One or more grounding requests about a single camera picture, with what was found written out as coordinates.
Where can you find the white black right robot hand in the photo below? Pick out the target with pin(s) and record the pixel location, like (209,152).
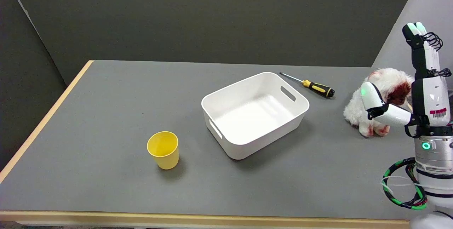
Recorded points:
(430,98)

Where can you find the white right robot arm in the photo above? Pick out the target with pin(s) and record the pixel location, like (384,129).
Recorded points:
(434,172)

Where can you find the yellow plastic cup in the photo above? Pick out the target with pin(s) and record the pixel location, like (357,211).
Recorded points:
(163,149)

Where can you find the white plastic storage bin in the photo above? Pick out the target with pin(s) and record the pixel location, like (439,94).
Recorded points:
(254,114)

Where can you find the white brown plush dog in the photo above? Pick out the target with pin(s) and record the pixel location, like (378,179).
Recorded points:
(393,85)

